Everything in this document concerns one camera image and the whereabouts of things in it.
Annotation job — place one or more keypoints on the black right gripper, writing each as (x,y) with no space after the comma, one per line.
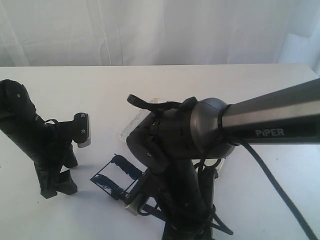
(186,204)

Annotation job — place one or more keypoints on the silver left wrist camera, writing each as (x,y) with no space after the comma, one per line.
(82,132)

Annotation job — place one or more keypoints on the white backdrop curtain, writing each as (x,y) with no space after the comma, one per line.
(158,32)

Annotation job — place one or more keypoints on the white plastic paint tray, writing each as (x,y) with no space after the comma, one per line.
(141,115)

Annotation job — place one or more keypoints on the white paper sheet with square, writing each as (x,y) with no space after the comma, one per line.
(92,214)

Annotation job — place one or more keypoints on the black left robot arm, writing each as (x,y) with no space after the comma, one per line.
(18,115)

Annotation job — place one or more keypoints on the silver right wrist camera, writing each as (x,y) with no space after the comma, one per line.
(136,200)

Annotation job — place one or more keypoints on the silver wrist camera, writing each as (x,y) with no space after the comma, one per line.
(136,200)
(82,132)

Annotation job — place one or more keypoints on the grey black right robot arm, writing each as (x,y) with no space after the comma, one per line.
(176,138)

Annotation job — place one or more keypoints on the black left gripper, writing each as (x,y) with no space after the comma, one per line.
(54,150)

